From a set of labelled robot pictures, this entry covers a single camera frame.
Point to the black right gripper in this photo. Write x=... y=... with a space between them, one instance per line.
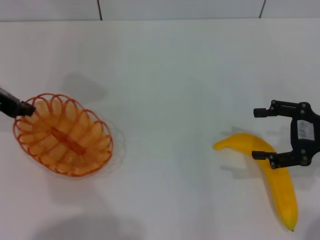
x=305 y=132

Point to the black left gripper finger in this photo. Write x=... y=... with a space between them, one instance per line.
x=17 y=107

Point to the yellow banana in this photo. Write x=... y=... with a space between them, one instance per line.
x=282 y=190

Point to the orange plastic woven basket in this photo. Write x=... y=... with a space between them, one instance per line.
x=67 y=141

